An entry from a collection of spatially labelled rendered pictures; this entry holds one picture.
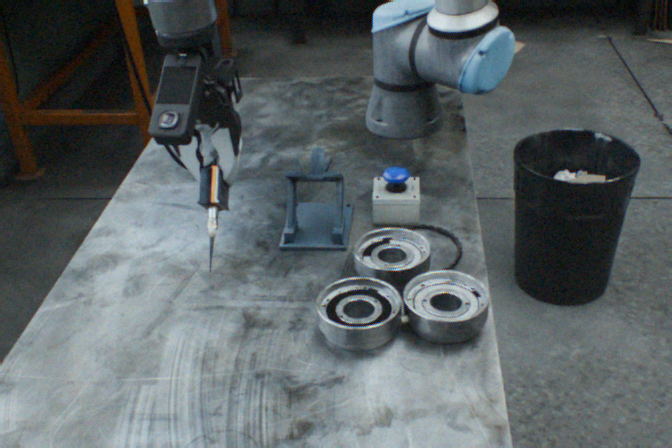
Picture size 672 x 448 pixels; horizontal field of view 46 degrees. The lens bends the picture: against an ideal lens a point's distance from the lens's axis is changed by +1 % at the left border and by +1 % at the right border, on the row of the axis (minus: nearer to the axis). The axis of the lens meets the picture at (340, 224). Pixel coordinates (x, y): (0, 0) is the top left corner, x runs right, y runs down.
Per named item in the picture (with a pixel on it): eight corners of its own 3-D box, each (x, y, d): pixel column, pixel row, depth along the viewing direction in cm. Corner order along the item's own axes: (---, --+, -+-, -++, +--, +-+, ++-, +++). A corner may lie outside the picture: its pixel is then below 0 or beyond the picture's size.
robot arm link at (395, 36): (402, 57, 152) (402, -13, 145) (456, 73, 144) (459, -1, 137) (359, 75, 145) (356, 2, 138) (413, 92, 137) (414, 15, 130)
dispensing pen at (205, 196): (192, 268, 97) (200, 142, 101) (205, 274, 101) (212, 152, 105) (209, 268, 96) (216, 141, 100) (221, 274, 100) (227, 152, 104)
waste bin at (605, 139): (630, 315, 223) (655, 182, 200) (509, 313, 226) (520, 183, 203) (604, 248, 251) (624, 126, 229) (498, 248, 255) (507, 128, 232)
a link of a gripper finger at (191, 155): (218, 169, 107) (212, 108, 102) (206, 191, 102) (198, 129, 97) (197, 167, 107) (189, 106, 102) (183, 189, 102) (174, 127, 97)
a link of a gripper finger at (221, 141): (259, 166, 106) (239, 105, 101) (248, 189, 101) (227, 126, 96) (238, 168, 106) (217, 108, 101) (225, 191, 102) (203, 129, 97)
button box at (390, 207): (419, 225, 118) (420, 197, 115) (373, 224, 118) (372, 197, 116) (419, 198, 125) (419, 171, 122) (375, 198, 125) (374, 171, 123)
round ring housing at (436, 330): (463, 287, 104) (464, 262, 102) (503, 334, 95) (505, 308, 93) (390, 306, 101) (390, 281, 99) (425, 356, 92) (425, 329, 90)
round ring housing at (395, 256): (437, 290, 103) (438, 265, 101) (359, 298, 103) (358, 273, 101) (422, 248, 112) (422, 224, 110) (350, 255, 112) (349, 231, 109)
